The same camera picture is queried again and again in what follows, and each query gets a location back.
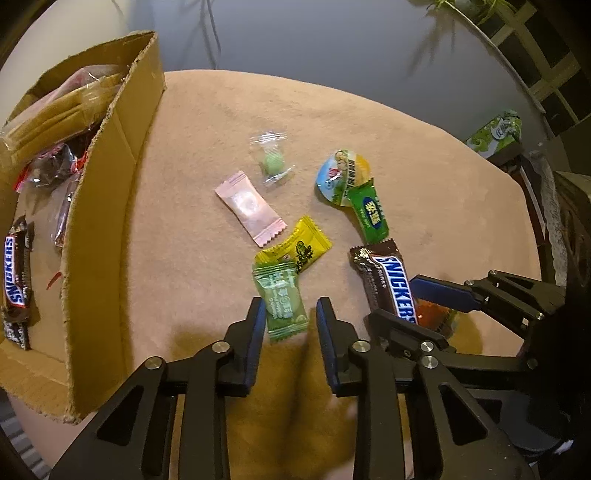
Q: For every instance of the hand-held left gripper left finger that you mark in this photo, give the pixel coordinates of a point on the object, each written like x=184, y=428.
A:
x=261, y=337

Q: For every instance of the green carton box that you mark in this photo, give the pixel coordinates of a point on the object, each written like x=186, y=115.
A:
x=496, y=134

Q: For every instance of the clear green candy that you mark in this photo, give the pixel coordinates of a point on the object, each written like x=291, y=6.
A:
x=272, y=159

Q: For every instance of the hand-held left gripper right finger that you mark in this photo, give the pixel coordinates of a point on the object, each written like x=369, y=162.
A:
x=325, y=341

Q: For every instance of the white window frame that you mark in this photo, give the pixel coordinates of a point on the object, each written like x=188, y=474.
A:
x=510, y=21

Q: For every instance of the white patterned cloth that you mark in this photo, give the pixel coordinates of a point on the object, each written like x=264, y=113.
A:
x=556, y=221

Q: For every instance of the light green candy packet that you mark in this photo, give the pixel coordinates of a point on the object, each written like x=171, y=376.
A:
x=279, y=300

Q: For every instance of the yellow candy packet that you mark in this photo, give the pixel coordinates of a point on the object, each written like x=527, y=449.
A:
x=300, y=247

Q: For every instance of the pink candy packet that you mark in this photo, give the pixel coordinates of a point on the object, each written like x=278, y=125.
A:
x=249, y=207

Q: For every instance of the round jelly cup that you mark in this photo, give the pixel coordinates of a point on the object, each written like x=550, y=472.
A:
x=339, y=173

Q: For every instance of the potted spider plant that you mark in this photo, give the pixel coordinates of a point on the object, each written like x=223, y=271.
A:
x=475, y=5

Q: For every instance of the sliced bread packet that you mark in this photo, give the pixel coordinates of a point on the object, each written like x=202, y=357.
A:
x=55, y=115

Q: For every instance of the dark green candy packet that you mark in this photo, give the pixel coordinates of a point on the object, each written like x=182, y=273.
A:
x=371, y=214

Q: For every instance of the white ribbed panel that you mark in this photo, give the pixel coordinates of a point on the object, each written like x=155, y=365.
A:
x=18, y=443

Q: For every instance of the brown chocolate bar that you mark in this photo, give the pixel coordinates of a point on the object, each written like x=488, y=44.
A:
x=392, y=281
x=16, y=272

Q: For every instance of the black white snack packet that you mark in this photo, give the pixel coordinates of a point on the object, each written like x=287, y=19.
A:
x=16, y=334

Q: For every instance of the cardboard box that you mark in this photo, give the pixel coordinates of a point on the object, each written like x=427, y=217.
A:
x=106, y=184

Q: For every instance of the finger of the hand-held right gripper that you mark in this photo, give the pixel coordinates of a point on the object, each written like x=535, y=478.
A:
x=401, y=332
x=443, y=293

